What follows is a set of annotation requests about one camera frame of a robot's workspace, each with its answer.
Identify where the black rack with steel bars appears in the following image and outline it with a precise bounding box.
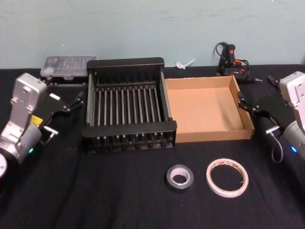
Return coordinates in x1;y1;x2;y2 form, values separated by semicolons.
81;57;178;155

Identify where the clear plastic case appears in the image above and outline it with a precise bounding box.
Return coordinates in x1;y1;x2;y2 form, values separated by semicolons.
40;55;99;86

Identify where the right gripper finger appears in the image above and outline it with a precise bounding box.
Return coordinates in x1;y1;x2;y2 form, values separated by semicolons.
266;74;282;92
237;91;261;118

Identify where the silver tape roll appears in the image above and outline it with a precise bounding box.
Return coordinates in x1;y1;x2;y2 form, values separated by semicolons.
164;164;194;194

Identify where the right wrist thin dark cable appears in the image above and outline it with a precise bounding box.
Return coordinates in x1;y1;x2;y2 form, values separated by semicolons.
265;125;284;164

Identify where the black table cloth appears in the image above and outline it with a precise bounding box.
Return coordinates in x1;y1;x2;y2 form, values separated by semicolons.
0;63;305;229

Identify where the shallow brown cardboard tray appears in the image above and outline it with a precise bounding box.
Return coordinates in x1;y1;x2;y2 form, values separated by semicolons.
164;75;255;143

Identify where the plain pale wall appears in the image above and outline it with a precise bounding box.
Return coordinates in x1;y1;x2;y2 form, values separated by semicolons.
0;0;305;70

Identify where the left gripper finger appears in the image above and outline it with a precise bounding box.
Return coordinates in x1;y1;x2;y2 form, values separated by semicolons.
62;91;85;114
39;74;54;86

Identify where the black corded tool red switch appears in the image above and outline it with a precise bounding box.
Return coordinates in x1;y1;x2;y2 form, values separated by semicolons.
213;42;263;84

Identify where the white tape roll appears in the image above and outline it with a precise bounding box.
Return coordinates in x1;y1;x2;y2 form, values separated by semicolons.
205;157;250;198

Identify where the small white three-armed plastic piece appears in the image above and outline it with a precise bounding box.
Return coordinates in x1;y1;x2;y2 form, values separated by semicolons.
175;59;196;71

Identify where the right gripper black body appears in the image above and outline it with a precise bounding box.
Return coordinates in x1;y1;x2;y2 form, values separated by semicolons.
255;94;297;131

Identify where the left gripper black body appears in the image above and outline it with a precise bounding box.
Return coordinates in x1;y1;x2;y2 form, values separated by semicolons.
31;92;71;131

